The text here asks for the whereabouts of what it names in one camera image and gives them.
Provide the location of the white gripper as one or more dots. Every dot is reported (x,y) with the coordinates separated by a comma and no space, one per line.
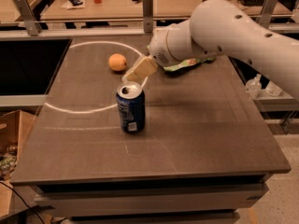
(158,48)

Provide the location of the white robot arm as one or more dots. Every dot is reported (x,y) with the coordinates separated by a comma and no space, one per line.
(217,27)

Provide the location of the orange fruit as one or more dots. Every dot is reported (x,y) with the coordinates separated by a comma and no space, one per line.
(117,62)

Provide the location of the blue soda can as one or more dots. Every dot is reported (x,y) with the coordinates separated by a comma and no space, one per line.
(130,100)

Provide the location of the green snack bag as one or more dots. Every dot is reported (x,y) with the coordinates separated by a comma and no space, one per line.
(187,64)

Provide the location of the clear plastic bottle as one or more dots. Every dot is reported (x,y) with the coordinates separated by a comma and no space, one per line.
(253,86)

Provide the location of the white power adapter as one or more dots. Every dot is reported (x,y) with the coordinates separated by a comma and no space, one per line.
(272,89)

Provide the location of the cardboard box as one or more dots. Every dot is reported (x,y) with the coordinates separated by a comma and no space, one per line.
(14,128)

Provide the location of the white drawer cabinet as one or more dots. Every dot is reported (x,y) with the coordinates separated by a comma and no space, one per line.
(153,197)

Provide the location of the middle metal rail bracket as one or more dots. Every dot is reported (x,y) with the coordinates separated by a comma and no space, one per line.
(147,6)

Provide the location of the metal rail bracket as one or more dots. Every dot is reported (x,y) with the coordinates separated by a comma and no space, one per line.
(266,13)
(147,6)
(32,26)

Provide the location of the left metal rail bracket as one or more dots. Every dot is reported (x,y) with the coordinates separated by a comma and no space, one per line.
(32,26)

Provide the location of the right metal rail bracket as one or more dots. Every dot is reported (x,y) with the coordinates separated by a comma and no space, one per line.
(266,13)

